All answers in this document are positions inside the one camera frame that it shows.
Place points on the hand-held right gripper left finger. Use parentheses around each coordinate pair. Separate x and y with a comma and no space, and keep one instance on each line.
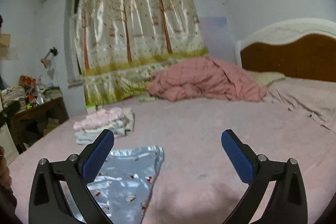
(98,157)

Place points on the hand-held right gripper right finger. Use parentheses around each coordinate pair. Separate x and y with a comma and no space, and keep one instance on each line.
(236,158)

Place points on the brown wall paper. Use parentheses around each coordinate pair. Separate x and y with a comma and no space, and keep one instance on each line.
(4,40)

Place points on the tree-print satin curtain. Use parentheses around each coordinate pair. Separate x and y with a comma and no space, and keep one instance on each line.
(136,29)

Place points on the white cabinet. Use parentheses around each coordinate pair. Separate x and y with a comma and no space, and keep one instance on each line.
(5,144)

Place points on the pink checked quilt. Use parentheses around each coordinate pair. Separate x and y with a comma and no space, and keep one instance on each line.
(204,79)

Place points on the person's left hand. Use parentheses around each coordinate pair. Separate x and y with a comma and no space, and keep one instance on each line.
(4,169)

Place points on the blue satin cat-print pants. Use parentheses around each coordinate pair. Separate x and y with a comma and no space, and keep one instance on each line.
(126,182)

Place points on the carved wooden desk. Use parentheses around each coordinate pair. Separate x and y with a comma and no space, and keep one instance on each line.
(50,113)

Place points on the clear plastic bottle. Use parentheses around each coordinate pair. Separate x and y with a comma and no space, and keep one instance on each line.
(40,96)

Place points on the pink wall lamp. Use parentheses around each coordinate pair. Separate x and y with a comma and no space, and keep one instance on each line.
(46,61)

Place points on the white window frame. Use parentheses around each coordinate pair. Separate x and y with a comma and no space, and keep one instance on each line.
(72,35)

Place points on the red cardboard box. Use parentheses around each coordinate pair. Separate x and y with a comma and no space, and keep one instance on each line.
(26,80)

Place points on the pale blue cartoon-print folded pants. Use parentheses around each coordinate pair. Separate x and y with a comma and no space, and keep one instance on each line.
(86,137)

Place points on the pink bed sheet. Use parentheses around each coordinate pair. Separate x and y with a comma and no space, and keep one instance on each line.
(210,129)

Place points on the white and wooden headboard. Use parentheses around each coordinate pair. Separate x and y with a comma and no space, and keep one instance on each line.
(288,56)

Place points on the pale purple wall sheet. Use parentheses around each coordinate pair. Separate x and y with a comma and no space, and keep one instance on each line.
(214,35)

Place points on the stack of books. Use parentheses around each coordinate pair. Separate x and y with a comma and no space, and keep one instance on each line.
(53,92)

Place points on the brown cardboard box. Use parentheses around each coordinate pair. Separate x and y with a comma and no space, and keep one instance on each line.
(51,127)

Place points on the beige pillow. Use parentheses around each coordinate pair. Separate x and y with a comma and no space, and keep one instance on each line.
(267,78)

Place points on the small green desk item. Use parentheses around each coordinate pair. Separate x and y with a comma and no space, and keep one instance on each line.
(29,106)

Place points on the stack of papers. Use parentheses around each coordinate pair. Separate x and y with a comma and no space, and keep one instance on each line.
(11,96)

